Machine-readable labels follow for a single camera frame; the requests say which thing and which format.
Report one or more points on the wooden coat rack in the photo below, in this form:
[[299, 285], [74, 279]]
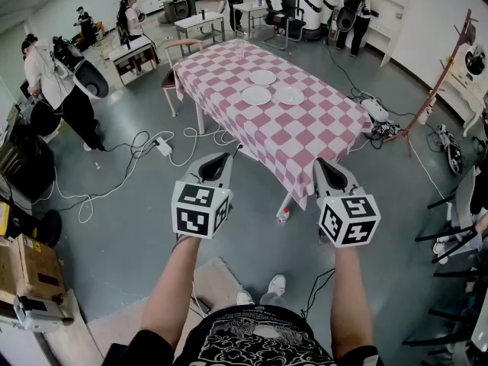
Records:
[[438, 86]]

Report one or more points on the clear plastic water bottle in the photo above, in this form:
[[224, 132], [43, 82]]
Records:
[[283, 216]]

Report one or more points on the person's black printed t-shirt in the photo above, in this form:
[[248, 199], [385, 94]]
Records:
[[248, 338]]

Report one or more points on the large white black machine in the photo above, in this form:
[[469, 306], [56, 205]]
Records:
[[310, 2]]

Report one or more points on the white power strip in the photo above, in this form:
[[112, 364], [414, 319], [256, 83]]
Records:
[[164, 146]]

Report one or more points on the person's white right shoe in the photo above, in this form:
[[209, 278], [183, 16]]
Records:
[[277, 284]]

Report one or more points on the white shelf cabinet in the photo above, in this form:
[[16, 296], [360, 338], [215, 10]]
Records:
[[396, 13]]

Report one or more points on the small white side table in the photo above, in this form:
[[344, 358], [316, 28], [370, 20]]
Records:
[[131, 50], [200, 21], [249, 9]]

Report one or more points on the white floor device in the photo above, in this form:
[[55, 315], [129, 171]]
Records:
[[374, 110]]

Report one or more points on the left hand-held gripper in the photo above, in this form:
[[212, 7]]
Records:
[[200, 208]]

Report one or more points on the wooden chair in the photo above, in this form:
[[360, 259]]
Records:
[[169, 82]]

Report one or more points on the person's right forearm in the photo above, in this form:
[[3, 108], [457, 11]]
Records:
[[348, 303]]

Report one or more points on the pink checkered tablecloth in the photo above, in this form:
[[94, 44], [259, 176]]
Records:
[[289, 135]]

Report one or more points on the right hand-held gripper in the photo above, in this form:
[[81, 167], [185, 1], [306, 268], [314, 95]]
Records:
[[348, 219]]

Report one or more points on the white dresser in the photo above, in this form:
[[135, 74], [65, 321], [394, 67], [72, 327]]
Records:
[[467, 86]]

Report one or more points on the black metal chair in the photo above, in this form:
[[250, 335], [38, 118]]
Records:
[[453, 238]]

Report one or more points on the cardboard box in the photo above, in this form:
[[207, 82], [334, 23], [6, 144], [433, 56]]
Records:
[[28, 267]]

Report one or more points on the black office chair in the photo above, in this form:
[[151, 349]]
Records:
[[282, 21]]

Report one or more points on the person's white shoe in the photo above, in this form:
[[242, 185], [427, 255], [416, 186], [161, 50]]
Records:
[[277, 284], [244, 298]]

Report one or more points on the clear drinking glass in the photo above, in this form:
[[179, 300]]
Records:
[[239, 50]]

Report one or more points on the white-legged dining table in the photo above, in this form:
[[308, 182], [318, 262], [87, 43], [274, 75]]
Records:
[[200, 118]]

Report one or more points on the white round plate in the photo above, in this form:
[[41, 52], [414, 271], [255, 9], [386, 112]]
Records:
[[289, 96], [256, 95], [262, 77]]

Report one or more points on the person's white left shoe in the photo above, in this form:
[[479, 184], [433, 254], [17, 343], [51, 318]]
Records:
[[244, 298]]

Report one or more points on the black white wheeled device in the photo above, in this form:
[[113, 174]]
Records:
[[453, 155]]

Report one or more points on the black round stool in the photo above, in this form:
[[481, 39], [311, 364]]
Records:
[[49, 227]]

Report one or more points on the grey handheld device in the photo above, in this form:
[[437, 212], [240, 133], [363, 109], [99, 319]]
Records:
[[38, 313]]

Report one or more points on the person's left forearm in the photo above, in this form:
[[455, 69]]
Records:
[[171, 292]]

